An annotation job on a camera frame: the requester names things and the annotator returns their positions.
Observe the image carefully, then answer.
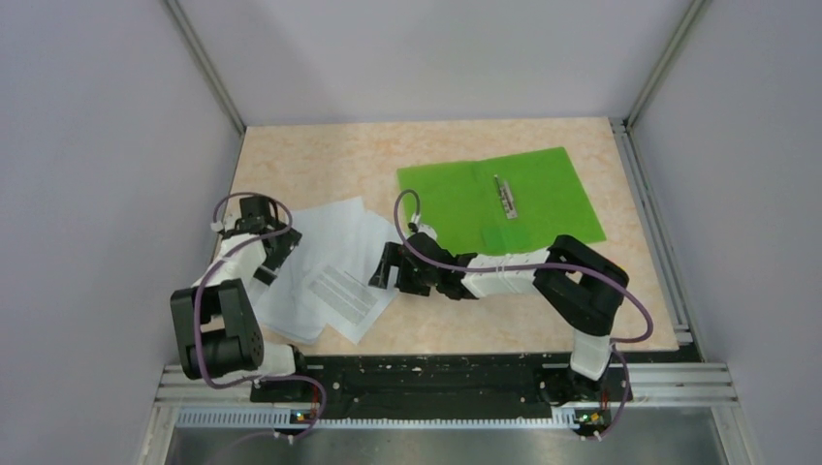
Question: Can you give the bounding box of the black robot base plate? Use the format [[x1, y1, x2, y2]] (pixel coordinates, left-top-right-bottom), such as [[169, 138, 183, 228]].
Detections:
[[246, 351, 701, 421]]

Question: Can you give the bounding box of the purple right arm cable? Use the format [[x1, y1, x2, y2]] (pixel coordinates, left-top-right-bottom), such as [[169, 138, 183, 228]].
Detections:
[[393, 189, 655, 443]]

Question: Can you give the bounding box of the white printed paper sheet front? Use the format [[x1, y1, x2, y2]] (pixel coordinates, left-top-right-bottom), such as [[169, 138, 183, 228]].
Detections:
[[299, 210, 398, 345]]

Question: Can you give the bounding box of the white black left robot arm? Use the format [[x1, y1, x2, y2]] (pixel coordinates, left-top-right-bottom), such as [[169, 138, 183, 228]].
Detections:
[[170, 193, 302, 380]]

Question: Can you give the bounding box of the chrome folder clip mechanism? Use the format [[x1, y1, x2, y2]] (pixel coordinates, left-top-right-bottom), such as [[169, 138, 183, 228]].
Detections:
[[493, 174, 519, 220]]

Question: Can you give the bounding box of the aluminium corner post right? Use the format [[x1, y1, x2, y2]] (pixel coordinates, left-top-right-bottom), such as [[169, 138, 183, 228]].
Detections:
[[623, 0, 712, 132]]

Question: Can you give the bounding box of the aluminium frame rail front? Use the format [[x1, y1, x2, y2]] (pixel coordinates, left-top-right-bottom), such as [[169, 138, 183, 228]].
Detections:
[[137, 363, 754, 464]]

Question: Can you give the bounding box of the aluminium corner post left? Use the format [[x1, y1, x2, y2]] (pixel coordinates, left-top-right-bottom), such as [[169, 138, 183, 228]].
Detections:
[[160, 0, 247, 137]]

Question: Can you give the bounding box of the green plastic clip folder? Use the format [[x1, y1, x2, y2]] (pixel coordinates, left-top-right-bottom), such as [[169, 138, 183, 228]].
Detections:
[[396, 147, 606, 256]]

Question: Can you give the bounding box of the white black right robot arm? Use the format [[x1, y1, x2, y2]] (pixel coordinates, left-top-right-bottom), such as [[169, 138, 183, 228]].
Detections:
[[368, 232, 629, 406]]

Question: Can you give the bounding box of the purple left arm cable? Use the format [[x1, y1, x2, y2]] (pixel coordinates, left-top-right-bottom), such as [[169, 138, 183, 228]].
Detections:
[[192, 192, 328, 444]]

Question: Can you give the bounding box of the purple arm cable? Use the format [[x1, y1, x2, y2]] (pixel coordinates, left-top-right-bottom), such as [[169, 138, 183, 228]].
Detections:
[[393, 189, 655, 443], [192, 192, 328, 444]]

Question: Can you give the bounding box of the aluminium corner post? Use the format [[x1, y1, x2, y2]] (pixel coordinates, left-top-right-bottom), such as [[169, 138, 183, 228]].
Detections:
[[160, 0, 247, 137], [623, 0, 712, 132]]

